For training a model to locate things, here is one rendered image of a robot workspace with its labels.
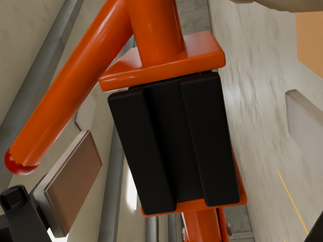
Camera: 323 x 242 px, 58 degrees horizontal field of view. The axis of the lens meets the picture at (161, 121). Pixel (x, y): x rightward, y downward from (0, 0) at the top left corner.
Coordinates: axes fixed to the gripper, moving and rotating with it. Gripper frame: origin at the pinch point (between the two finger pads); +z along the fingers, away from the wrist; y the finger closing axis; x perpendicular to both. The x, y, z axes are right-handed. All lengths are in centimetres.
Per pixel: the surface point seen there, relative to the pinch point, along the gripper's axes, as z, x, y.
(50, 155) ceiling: 419, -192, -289
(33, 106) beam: 376, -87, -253
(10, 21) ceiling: 466, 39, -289
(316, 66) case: 15.0, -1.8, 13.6
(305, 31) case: 17.7, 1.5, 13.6
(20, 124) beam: 334, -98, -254
